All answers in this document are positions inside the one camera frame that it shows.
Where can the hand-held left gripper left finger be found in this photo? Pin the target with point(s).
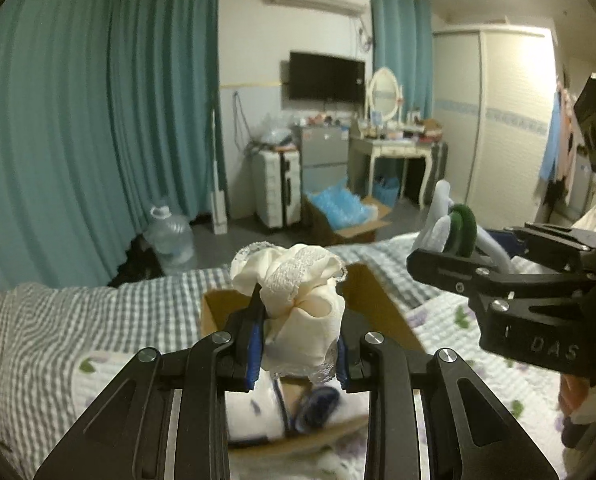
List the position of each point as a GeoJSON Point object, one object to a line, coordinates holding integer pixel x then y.
{"type": "Point", "coordinates": [252, 345]}

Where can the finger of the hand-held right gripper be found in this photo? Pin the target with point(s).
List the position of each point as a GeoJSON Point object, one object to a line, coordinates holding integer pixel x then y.
{"type": "Point", "coordinates": [453, 272]}
{"type": "Point", "coordinates": [553, 237]}

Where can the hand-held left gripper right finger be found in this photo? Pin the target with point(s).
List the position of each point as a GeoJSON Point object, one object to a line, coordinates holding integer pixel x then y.
{"type": "Point", "coordinates": [340, 362]}

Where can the white and green sock bundle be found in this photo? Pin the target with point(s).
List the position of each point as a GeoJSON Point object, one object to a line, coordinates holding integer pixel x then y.
{"type": "Point", "coordinates": [440, 230]}

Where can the cream lace cloth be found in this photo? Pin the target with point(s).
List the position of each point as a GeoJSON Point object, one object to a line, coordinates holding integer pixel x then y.
{"type": "Point", "coordinates": [303, 290]}

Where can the dark blue cloth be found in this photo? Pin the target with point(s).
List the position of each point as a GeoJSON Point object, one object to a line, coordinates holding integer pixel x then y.
{"type": "Point", "coordinates": [315, 407]}

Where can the white folded cloth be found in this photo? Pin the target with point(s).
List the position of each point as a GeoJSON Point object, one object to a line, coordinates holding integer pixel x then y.
{"type": "Point", "coordinates": [250, 410]}

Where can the white floral quilt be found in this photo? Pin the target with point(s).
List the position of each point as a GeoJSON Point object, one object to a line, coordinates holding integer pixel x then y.
{"type": "Point", "coordinates": [503, 385]}

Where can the blue hanging garment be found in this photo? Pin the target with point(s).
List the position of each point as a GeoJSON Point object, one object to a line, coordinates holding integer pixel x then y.
{"type": "Point", "coordinates": [552, 140]}

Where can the blue basket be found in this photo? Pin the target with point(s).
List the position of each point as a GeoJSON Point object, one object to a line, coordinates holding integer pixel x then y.
{"type": "Point", "coordinates": [385, 191]}

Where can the pink hanging garment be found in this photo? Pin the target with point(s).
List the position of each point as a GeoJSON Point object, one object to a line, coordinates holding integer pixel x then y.
{"type": "Point", "coordinates": [569, 130]}

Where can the cardboard box with blue bags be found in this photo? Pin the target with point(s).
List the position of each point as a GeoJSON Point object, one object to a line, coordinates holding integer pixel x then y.
{"type": "Point", "coordinates": [345, 215]}

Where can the clear water jug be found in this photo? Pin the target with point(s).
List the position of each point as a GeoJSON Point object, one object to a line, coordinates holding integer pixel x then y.
{"type": "Point", "coordinates": [170, 240]}

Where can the white dressing table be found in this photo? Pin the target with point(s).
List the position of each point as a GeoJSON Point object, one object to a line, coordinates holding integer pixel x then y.
{"type": "Point", "coordinates": [393, 152]}

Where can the white wardrobe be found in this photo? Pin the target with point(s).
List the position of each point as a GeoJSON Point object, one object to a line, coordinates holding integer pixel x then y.
{"type": "Point", "coordinates": [493, 110]}

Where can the grey checked blanket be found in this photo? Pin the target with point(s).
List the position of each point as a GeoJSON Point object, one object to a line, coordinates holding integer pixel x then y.
{"type": "Point", "coordinates": [103, 320]}

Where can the white suitcase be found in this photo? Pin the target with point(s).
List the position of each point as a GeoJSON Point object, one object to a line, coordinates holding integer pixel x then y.
{"type": "Point", "coordinates": [277, 185]}

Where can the small silver fridge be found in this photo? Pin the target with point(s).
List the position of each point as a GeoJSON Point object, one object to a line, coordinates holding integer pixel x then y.
{"type": "Point", "coordinates": [324, 157]}

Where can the oval vanity mirror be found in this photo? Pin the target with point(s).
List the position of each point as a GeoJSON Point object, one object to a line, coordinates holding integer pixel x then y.
{"type": "Point", "coordinates": [384, 92]}

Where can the clear plastic bag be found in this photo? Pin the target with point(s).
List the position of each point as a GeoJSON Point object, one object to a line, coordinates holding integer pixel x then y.
{"type": "Point", "coordinates": [277, 130]}

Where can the narrow teal curtain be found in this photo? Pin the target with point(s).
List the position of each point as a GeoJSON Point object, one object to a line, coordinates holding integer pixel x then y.
{"type": "Point", "coordinates": [402, 55]}

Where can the wide teal curtain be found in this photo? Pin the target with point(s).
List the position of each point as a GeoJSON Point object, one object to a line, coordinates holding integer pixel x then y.
{"type": "Point", "coordinates": [103, 110]}

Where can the black wall television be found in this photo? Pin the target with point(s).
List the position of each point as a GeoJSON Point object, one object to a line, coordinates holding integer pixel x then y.
{"type": "Point", "coordinates": [326, 76]}

